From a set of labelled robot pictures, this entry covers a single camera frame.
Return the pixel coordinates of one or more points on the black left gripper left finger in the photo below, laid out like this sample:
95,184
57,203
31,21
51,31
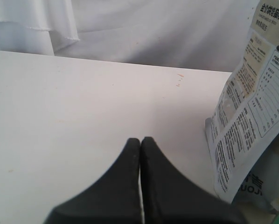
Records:
113,199

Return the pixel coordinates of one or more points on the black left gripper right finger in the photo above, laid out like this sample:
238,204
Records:
171,198

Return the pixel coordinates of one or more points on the white cat food bag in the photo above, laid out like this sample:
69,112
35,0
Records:
267,186

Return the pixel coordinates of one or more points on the cream pouch with printed label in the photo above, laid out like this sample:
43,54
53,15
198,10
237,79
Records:
246,118

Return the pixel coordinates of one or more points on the white backdrop cloth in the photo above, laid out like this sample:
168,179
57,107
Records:
194,34

